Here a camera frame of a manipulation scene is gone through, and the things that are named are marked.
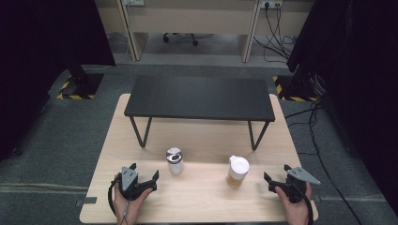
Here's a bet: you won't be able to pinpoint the black office chair base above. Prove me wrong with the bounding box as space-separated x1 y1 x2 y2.
161 32 200 48

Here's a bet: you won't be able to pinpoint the glass shaker with metal lid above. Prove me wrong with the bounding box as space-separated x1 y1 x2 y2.
165 147 186 175

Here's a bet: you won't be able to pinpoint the black floor cable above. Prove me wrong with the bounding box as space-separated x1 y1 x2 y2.
283 101 364 225

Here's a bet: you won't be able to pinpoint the white-lidded jar with orange contents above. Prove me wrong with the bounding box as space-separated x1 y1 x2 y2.
225 155 251 189

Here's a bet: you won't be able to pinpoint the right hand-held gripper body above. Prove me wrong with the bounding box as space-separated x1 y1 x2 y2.
268 166 322 204

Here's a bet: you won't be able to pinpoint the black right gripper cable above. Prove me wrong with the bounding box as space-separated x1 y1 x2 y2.
297 185 315 225

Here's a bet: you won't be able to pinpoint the white wall power outlet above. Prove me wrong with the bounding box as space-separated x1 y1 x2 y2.
258 0 283 9

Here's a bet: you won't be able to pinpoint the beige office desk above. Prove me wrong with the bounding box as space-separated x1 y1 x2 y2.
93 0 315 64

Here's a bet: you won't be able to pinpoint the black curtain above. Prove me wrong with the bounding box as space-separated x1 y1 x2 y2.
286 0 398 218
0 0 116 161

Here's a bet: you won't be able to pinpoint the person's right hand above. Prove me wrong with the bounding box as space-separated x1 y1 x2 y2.
274 182 313 225

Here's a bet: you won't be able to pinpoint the black cables under desk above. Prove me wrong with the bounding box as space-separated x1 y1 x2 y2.
253 2 299 64

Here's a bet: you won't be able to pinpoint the person's left hand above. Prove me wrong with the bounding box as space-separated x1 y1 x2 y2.
113 182 155 225

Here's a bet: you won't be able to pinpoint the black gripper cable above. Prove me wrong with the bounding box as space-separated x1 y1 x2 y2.
297 185 315 225
107 174 124 218

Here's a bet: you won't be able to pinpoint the black stand with hazard-striped base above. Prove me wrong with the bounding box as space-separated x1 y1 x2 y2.
55 62 105 100
272 64 321 103

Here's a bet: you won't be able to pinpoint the black shelf with metal legs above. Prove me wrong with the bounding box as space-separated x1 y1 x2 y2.
123 74 276 152

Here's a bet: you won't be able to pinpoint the grey floor tape strip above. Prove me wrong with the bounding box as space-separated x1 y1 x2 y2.
75 196 99 207

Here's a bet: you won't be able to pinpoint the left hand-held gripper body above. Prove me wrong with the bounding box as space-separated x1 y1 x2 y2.
117 166 158 202

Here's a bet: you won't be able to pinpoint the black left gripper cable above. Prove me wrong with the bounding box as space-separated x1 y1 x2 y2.
107 174 124 218

